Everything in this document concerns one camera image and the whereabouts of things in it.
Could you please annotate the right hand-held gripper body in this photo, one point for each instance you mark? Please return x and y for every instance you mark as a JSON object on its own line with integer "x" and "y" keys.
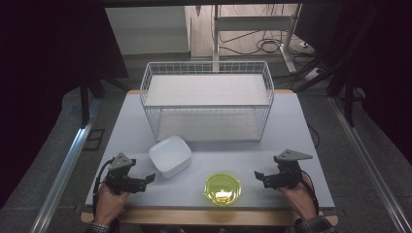
{"x": 288, "y": 173}

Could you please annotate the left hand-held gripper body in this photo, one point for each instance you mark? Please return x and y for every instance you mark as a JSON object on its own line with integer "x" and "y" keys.
{"x": 118, "y": 176}

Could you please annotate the white square bowl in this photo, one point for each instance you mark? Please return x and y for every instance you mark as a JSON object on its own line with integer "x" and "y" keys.
{"x": 170, "y": 156}

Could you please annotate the person's right hand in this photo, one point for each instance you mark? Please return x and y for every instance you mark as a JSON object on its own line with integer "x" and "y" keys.
{"x": 299, "y": 199}

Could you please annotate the person's left hand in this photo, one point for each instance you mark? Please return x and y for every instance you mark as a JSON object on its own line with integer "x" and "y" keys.
{"x": 108, "y": 205}

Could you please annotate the black floor plate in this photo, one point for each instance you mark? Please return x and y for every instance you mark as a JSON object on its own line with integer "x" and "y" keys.
{"x": 94, "y": 139}

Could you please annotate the black metal stand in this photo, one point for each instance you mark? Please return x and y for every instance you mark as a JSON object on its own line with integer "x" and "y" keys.
{"x": 85, "y": 103}
{"x": 349, "y": 100}

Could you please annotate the white power strip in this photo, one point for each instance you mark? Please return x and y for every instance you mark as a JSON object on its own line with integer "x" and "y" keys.
{"x": 313, "y": 73}

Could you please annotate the black curtain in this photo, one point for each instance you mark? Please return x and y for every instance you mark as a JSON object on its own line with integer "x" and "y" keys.
{"x": 382, "y": 71}
{"x": 42, "y": 81}

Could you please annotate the white cabinet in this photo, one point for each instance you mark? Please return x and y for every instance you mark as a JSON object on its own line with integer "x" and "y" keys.
{"x": 147, "y": 30}

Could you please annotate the aluminium rail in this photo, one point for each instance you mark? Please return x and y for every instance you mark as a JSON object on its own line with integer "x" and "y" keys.
{"x": 61, "y": 174}
{"x": 369, "y": 168}

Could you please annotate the white desk frame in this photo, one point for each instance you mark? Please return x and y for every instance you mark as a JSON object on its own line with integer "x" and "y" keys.
{"x": 252, "y": 23}

